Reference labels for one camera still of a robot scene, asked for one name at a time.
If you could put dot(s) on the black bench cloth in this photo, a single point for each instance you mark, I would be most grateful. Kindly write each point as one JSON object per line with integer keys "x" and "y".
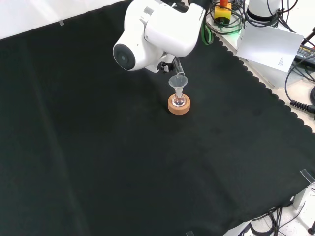
{"x": 123, "y": 147}

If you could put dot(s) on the pale board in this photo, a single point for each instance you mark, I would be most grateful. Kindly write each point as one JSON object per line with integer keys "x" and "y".
{"x": 268, "y": 45}

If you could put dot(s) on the white bench bracket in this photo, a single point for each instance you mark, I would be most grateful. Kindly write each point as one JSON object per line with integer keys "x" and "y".
{"x": 304, "y": 194}

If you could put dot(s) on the clear graduated cylinder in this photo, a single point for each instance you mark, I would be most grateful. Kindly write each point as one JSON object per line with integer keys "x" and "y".
{"x": 179, "y": 68}

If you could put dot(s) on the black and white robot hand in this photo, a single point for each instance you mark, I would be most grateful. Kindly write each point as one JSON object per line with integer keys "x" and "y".
{"x": 166, "y": 65}

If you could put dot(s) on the yellow stop button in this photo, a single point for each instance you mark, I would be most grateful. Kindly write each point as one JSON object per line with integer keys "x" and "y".
{"x": 222, "y": 12}

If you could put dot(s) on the clear round-bottom flask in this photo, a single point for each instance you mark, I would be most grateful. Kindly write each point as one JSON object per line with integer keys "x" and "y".
{"x": 178, "y": 101}

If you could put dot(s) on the translucent plastic funnel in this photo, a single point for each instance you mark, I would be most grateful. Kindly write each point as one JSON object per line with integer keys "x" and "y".
{"x": 178, "y": 82}

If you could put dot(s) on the black power adapter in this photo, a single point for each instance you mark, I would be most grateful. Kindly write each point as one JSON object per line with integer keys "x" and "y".
{"x": 306, "y": 52}

